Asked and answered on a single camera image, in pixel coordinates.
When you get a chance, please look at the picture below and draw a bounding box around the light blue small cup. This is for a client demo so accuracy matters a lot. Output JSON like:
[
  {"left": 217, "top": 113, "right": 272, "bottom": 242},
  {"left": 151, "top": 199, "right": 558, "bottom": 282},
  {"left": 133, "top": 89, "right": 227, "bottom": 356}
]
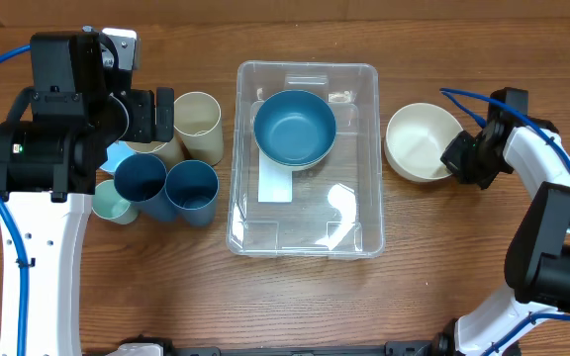
[{"left": 100, "top": 140, "right": 135, "bottom": 175}]

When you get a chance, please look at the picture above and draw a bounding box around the cream bowl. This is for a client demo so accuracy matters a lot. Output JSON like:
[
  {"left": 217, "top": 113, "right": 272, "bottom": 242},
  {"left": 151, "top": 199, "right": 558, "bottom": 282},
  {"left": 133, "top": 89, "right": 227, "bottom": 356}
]
[
  {"left": 258, "top": 141, "right": 333, "bottom": 171},
  {"left": 383, "top": 103, "right": 463, "bottom": 183}
]

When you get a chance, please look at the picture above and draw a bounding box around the dark blue bowl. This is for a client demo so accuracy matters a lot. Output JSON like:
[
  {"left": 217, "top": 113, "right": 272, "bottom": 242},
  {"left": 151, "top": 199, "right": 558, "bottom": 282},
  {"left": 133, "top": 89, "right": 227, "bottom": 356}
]
[{"left": 253, "top": 90, "right": 337, "bottom": 146}]

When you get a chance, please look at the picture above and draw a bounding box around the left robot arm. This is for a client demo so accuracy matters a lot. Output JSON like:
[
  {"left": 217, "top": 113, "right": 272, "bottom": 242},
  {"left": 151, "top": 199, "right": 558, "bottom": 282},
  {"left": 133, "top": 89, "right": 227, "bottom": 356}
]
[{"left": 0, "top": 28, "right": 173, "bottom": 355}]

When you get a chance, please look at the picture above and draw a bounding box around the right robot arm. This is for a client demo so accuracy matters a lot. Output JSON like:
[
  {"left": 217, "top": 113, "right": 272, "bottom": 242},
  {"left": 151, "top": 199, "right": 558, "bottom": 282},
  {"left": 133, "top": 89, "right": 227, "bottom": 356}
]
[{"left": 429, "top": 87, "right": 570, "bottom": 356}]

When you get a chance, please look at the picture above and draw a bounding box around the white label in container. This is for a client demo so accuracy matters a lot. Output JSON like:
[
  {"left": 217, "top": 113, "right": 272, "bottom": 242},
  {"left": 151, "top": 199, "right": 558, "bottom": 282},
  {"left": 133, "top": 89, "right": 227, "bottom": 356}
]
[{"left": 258, "top": 151, "right": 293, "bottom": 203}]

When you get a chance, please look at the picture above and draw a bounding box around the clear plastic storage container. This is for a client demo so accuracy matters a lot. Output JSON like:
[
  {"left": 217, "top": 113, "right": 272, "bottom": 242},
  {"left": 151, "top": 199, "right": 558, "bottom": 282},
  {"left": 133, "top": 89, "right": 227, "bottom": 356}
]
[{"left": 227, "top": 60, "right": 385, "bottom": 259}]

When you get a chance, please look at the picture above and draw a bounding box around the tall beige cup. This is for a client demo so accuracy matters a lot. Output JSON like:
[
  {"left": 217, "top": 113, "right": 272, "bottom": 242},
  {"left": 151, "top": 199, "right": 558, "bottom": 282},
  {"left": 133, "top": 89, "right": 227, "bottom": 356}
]
[
  {"left": 127, "top": 137, "right": 185, "bottom": 170},
  {"left": 174, "top": 92, "right": 224, "bottom": 165}
]

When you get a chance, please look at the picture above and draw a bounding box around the tall dark blue cup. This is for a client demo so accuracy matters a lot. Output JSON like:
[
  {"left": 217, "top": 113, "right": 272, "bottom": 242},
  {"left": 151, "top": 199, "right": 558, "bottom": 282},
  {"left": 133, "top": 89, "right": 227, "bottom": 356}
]
[{"left": 114, "top": 153, "right": 178, "bottom": 223}]

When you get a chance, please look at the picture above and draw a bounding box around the mint green small cup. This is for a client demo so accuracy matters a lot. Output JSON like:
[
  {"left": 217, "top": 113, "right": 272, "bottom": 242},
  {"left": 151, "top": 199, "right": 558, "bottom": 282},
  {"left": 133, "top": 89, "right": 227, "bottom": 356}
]
[{"left": 92, "top": 179, "right": 139, "bottom": 224}]

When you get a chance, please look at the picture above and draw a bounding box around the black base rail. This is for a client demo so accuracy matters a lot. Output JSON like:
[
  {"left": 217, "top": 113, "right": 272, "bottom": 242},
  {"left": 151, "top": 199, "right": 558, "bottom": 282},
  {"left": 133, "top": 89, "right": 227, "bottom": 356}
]
[{"left": 86, "top": 335, "right": 444, "bottom": 356}]

